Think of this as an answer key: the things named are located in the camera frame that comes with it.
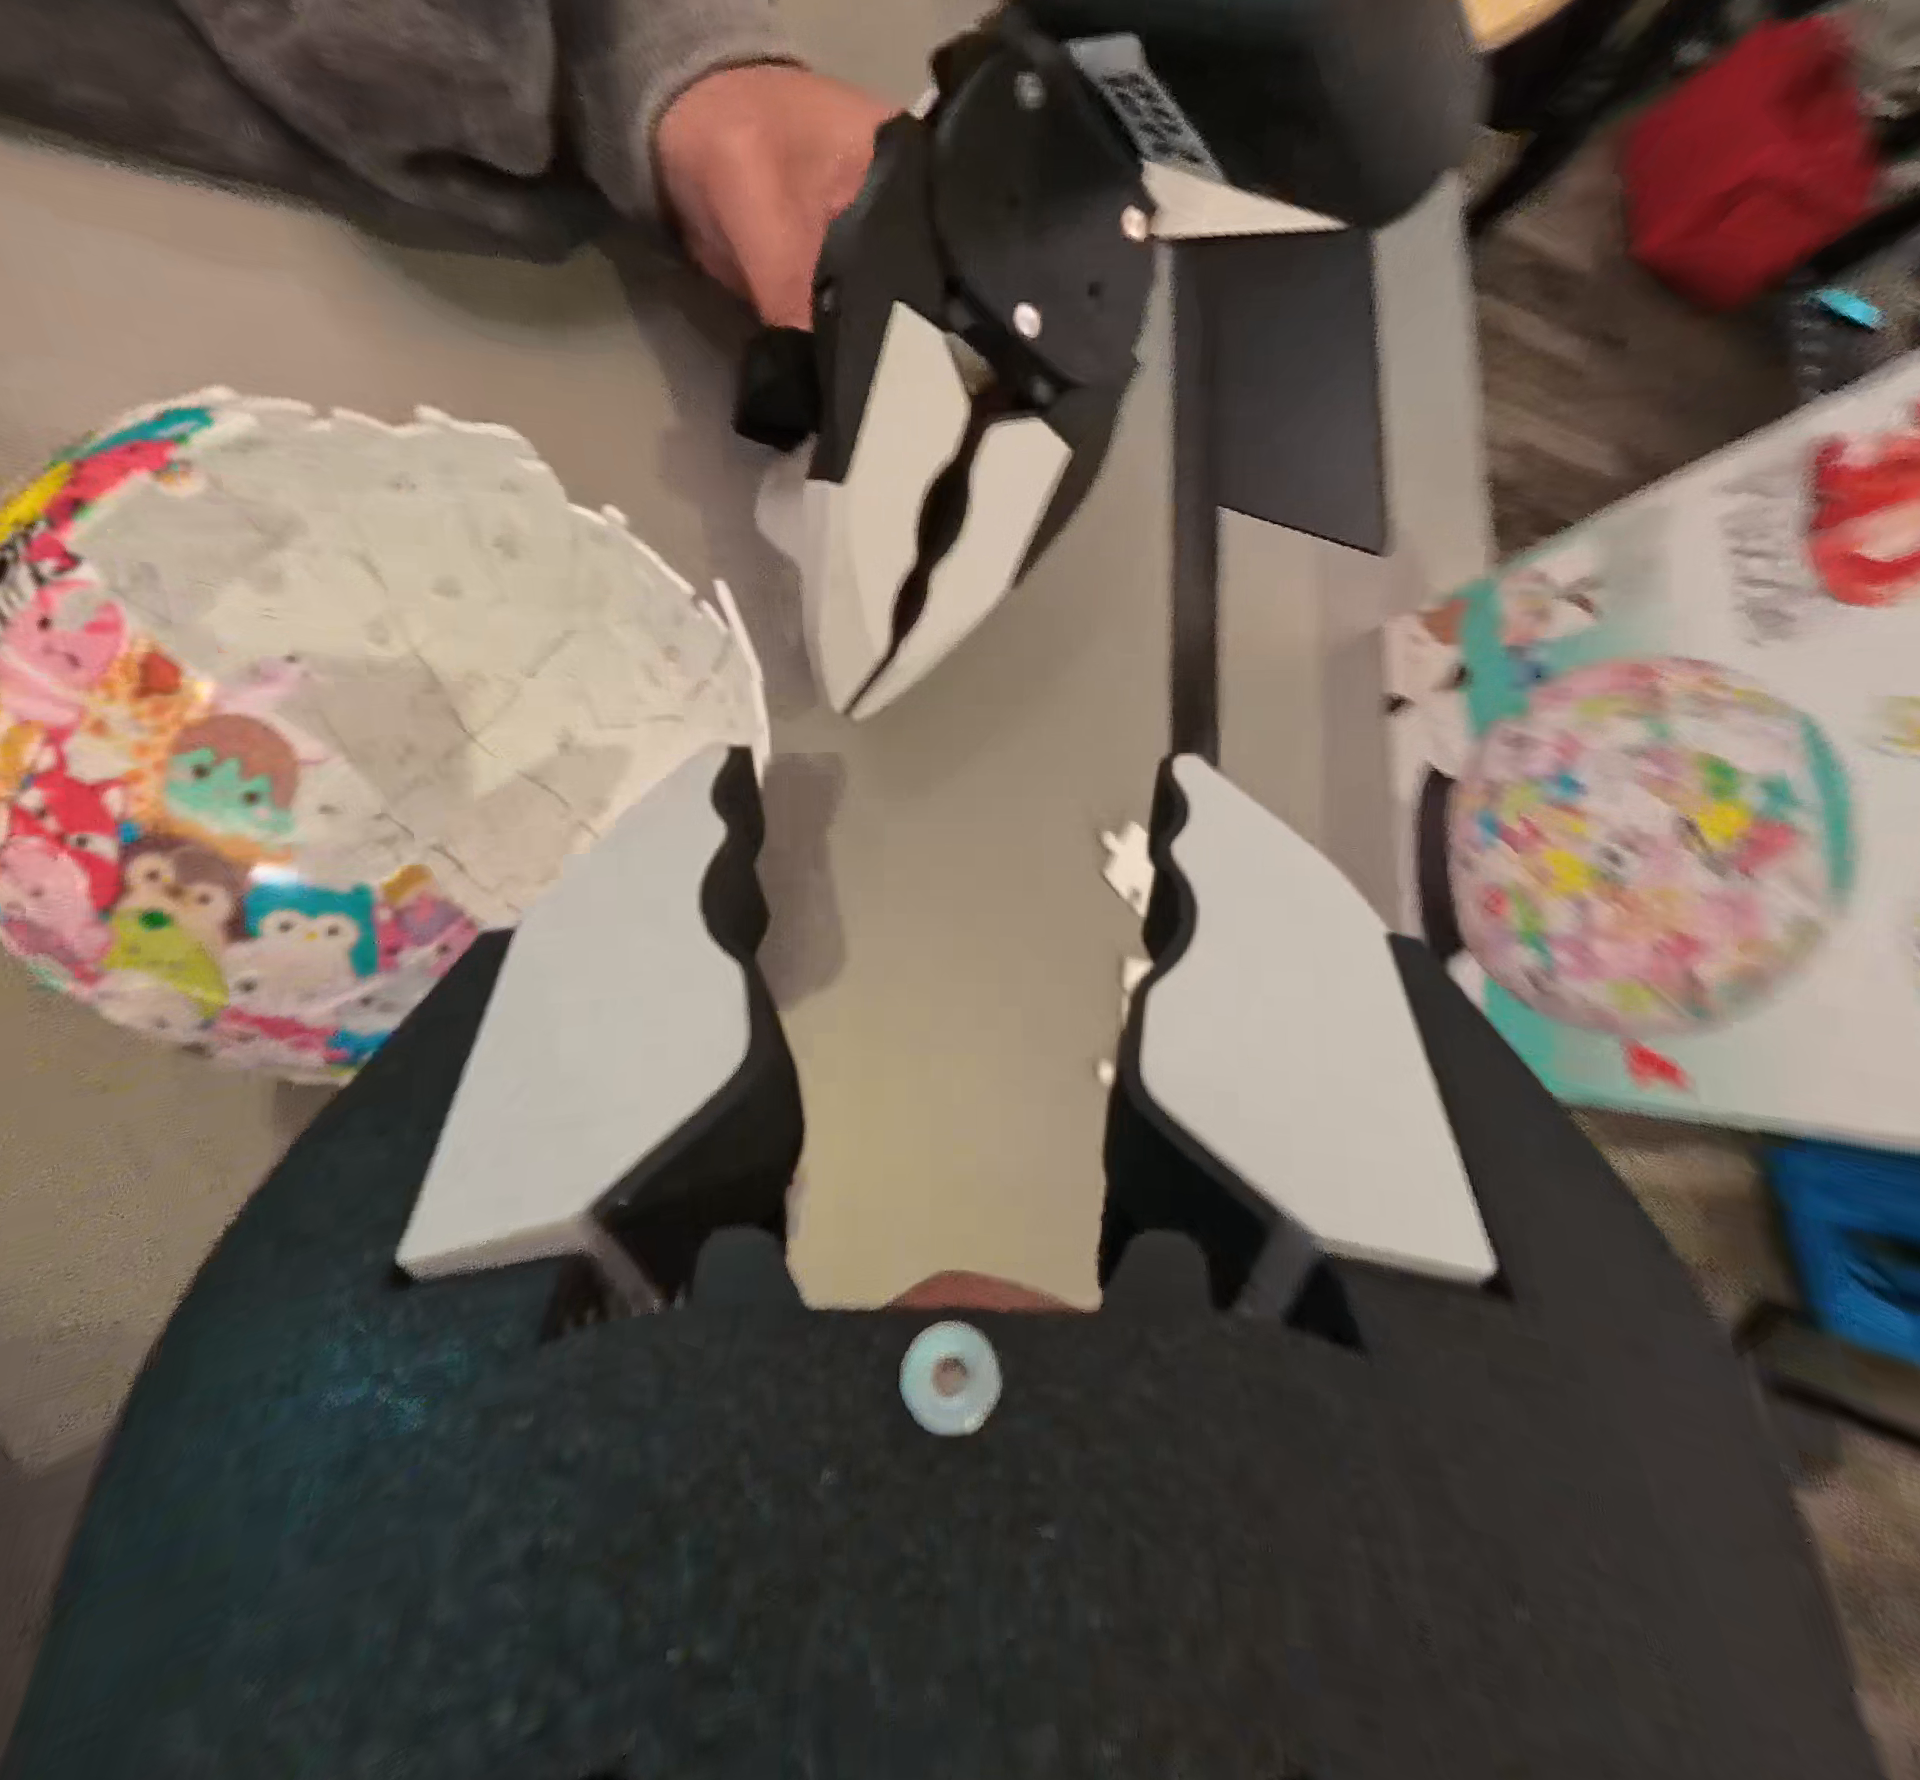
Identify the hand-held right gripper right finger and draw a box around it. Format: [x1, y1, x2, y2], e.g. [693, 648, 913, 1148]
[1102, 752, 1503, 1326]

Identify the colourful puzzle ball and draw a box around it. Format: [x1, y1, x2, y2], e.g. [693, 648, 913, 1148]
[0, 390, 772, 1087]

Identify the red cloth bag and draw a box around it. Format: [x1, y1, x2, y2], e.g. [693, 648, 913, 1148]
[1620, 18, 1885, 319]

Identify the person's left hand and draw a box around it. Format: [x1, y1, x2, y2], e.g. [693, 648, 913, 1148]
[653, 56, 903, 343]

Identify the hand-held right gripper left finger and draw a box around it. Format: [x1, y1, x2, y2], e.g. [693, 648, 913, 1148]
[396, 743, 806, 1308]

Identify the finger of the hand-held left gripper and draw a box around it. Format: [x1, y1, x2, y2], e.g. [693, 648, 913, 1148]
[752, 297, 977, 724]
[857, 409, 1083, 725]

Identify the black flat panel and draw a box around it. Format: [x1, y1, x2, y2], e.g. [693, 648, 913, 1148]
[1207, 222, 1397, 557]

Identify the colourful puzzle box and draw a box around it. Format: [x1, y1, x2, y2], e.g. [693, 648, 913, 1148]
[1381, 355, 1920, 1158]

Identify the person's left forearm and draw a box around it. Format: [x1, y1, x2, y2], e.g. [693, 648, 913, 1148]
[0, 0, 811, 267]

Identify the blue fabric bag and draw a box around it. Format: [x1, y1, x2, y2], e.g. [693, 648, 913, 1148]
[1766, 1137, 1920, 1363]

